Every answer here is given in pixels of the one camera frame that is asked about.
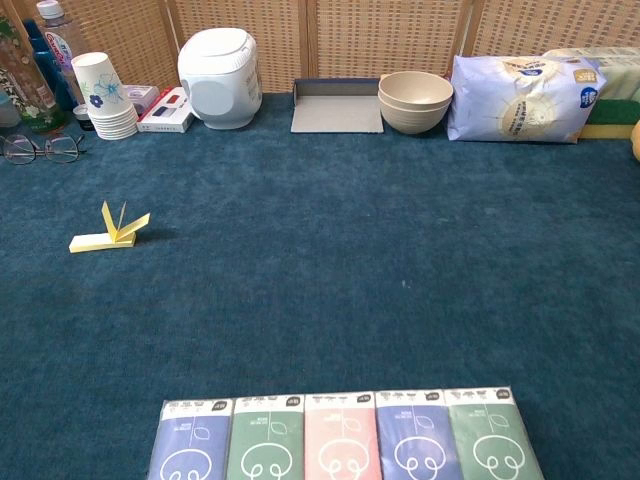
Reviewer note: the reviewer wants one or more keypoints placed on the light blue tissue bag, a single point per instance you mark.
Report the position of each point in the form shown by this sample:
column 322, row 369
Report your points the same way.
column 520, row 100

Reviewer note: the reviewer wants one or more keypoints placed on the white green paper towel pack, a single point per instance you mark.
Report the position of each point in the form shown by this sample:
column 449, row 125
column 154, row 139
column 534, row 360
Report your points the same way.
column 620, row 70

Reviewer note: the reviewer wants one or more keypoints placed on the red and white box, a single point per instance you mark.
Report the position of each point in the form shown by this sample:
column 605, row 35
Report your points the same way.
column 165, row 117

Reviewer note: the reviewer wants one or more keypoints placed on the thin-framed eyeglasses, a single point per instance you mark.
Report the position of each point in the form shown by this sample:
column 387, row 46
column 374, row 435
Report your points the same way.
column 62, row 150

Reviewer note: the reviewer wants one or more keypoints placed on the dark blue bottle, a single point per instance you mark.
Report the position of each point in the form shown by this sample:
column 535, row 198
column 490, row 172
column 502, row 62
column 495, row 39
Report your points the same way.
column 50, row 70

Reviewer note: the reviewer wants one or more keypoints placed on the white rice cooker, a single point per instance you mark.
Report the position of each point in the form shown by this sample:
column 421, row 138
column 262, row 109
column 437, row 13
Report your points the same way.
column 220, row 75

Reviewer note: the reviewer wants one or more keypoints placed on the green scouring sponge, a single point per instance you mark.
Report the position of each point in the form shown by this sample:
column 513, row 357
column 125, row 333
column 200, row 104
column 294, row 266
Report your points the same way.
column 617, row 112

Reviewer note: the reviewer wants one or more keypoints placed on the green tissue packet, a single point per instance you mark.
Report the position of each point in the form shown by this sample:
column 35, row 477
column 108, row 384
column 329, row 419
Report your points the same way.
column 490, row 435
column 265, row 440

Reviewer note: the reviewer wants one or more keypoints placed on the yellow sticky note pad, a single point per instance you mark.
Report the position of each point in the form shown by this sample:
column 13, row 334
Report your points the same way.
column 100, row 243

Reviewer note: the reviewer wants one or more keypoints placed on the wicker folding screen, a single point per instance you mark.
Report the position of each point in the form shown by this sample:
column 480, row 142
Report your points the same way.
column 380, row 35

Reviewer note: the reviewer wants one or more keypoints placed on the green tea bottle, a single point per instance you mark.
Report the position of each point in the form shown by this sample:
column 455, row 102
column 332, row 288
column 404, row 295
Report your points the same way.
column 25, row 85

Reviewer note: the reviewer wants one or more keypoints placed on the pink tissue packet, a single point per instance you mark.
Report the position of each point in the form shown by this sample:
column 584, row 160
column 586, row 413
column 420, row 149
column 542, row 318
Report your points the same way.
column 340, row 440

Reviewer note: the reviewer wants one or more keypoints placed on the clear water bottle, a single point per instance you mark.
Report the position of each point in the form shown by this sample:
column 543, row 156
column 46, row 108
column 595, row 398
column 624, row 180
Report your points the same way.
column 62, row 40

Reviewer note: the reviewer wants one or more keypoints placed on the yellow plush toy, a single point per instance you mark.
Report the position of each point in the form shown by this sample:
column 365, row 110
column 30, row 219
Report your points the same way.
column 636, row 142

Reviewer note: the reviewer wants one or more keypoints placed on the beige bowl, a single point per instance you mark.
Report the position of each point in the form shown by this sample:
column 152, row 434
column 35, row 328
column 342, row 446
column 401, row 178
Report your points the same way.
column 415, row 90
column 415, row 122

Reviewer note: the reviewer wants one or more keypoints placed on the stack of paper cups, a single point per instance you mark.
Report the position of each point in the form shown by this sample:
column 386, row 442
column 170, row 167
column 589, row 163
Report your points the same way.
column 116, row 127

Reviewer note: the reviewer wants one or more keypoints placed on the blue tissue packet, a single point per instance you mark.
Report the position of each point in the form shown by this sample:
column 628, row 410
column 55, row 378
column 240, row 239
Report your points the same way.
column 192, row 440
column 415, row 435

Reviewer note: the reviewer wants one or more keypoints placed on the dark teal table carpet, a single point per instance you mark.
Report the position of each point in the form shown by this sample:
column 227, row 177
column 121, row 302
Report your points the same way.
column 320, row 250

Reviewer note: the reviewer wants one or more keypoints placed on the grey cardboard box lid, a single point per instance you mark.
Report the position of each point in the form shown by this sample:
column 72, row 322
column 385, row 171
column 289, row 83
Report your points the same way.
column 335, row 112

